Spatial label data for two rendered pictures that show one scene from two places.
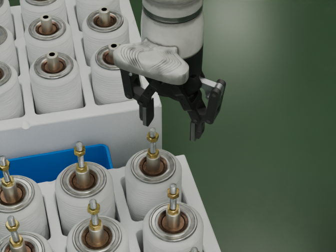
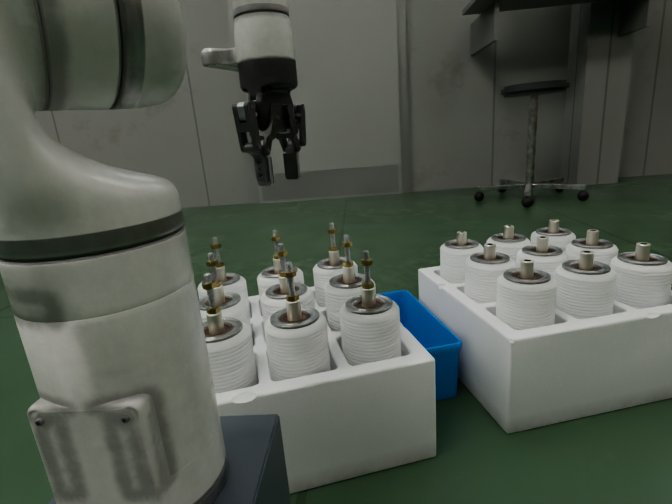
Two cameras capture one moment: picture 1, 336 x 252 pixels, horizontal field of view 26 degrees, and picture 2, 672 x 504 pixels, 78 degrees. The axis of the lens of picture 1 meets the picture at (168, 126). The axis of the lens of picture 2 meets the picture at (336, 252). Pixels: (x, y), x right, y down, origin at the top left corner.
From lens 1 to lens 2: 1.17 m
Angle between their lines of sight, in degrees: 80
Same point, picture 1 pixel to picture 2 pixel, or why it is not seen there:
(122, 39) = (577, 287)
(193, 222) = (290, 325)
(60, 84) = (470, 266)
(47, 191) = not seen: hidden behind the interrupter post
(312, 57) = not seen: outside the picture
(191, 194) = (372, 366)
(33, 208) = (322, 272)
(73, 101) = (477, 293)
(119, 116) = (482, 325)
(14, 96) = (457, 265)
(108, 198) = (337, 300)
